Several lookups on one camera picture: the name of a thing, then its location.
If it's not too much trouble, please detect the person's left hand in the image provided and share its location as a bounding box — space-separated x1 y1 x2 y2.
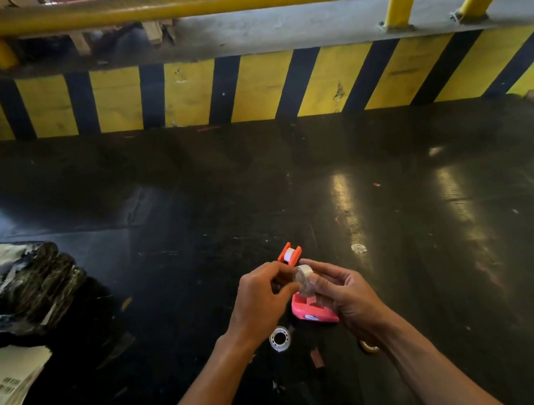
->
216 257 310 354

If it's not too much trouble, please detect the person's right hand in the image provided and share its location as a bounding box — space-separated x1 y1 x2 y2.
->
299 247 399 350

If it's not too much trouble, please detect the small clear tape roll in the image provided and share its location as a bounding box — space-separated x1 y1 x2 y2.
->
291 263 318 298

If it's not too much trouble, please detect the person's right forearm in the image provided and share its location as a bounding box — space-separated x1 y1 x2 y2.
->
363 299 509 405

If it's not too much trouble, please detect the pink tape dispenser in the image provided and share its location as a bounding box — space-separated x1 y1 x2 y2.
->
289 286 341 330

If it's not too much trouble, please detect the orange tape spool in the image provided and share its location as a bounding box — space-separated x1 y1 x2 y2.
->
275 240 305 269

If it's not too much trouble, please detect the brown core tape roll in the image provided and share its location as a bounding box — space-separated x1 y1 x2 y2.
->
357 337 382 358

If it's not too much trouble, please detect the yellow black striped barrier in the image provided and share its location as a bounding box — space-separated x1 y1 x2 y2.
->
0 0 534 176

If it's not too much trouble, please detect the wooden pallet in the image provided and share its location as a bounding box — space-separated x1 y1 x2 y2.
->
0 0 180 71

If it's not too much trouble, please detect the long yellow guard rail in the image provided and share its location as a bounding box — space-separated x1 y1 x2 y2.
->
0 0 433 90

